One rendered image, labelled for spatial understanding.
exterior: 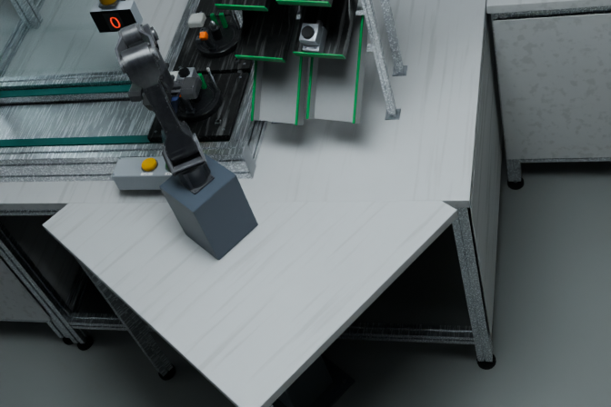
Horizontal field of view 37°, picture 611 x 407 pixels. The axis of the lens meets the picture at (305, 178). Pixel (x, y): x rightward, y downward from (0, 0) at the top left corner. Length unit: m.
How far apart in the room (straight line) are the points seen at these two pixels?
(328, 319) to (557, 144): 1.34
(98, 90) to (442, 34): 1.03
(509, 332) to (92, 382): 1.44
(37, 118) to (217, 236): 0.83
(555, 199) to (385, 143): 1.07
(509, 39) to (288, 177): 0.86
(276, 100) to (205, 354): 0.68
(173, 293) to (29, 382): 1.27
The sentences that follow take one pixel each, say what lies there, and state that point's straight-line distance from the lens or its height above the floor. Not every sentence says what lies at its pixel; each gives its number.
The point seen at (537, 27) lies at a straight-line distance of 2.81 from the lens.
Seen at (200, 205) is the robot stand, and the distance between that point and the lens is 2.14.
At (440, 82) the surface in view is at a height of 0.86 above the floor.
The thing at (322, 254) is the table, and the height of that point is 0.86.
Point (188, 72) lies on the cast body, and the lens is 2.44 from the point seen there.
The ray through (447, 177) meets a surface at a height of 0.86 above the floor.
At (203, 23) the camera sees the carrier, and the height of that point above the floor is 0.98.
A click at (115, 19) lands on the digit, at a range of 2.52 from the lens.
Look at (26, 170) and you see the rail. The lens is 2.70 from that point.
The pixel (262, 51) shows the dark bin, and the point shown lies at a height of 1.20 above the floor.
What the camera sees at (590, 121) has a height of 0.35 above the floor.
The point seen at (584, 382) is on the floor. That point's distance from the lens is 2.94.
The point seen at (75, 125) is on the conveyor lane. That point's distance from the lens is 2.74.
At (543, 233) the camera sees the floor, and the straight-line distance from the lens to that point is 3.24.
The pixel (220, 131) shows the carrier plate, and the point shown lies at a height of 0.97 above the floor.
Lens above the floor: 2.60
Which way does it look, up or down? 47 degrees down
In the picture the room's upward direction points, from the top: 20 degrees counter-clockwise
